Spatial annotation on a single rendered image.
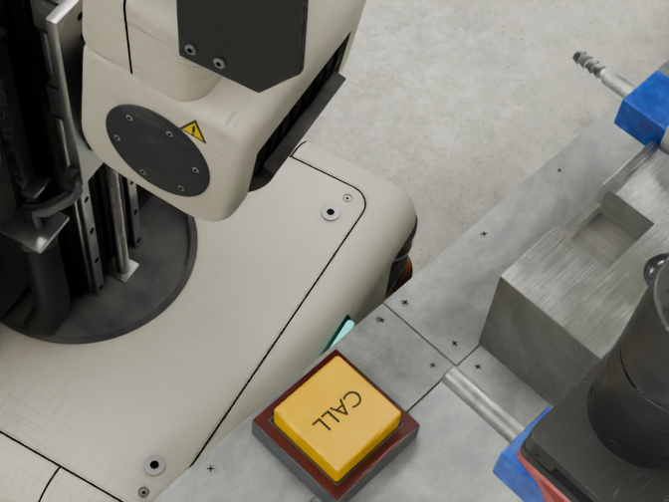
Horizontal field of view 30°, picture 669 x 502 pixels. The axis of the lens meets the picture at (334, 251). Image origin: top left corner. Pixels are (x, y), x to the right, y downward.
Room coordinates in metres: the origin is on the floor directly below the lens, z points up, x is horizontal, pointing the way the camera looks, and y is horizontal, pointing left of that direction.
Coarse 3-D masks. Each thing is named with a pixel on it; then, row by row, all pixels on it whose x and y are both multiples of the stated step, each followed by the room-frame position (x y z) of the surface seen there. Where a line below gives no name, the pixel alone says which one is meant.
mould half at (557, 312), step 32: (640, 160) 0.56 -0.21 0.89; (640, 192) 0.53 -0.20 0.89; (544, 256) 0.47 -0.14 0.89; (576, 256) 0.47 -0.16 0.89; (640, 256) 0.48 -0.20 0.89; (512, 288) 0.44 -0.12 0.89; (544, 288) 0.44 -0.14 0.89; (576, 288) 0.45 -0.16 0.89; (608, 288) 0.45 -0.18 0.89; (640, 288) 0.45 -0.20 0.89; (512, 320) 0.44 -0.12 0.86; (544, 320) 0.42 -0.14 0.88; (576, 320) 0.42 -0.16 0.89; (608, 320) 0.43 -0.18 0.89; (512, 352) 0.43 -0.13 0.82; (544, 352) 0.42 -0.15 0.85; (576, 352) 0.41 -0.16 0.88; (544, 384) 0.41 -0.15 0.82
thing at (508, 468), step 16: (448, 384) 0.34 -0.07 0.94; (464, 384) 0.34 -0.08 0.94; (464, 400) 0.33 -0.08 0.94; (480, 400) 0.33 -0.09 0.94; (496, 416) 0.32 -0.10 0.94; (512, 432) 0.31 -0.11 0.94; (528, 432) 0.31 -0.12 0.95; (512, 448) 0.30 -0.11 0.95; (496, 464) 0.30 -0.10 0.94; (512, 464) 0.29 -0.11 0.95; (512, 480) 0.29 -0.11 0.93; (528, 480) 0.28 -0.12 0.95; (528, 496) 0.28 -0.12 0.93
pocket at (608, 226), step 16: (608, 192) 0.53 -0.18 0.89; (592, 208) 0.52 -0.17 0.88; (608, 208) 0.53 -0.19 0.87; (624, 208) 0.52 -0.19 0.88; (576, 224) 0.51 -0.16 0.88; (592, 224) 0.52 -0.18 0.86; (608, 224) 0.52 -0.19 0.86; (624, 224) 0.52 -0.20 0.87; (640, 224) 0.51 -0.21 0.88; (576, 240) 0.50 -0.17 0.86; (592, 240) 0.51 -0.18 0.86; (608, 240) 0.51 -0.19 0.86; (624, 240) 0.51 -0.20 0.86; (592, 256) 0.49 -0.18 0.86; (608, 256) 0.49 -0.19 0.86
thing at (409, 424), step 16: (336, 352) 0.42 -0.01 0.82; (320, 368) 0.40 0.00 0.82; (352, 368) 0.41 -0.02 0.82; (400, 416) 0.37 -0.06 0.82; (272, 432) 0.35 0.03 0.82; (400, 432) 0.36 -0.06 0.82; (288, 448) 0.34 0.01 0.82; (384, 448) 0.35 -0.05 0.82; (304, 464) 0.33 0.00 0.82; (368, 464) 0.34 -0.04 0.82; (320, 480) 0.32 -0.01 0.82; (352, 480) 0.33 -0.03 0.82; (336, 496) 0.31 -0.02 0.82
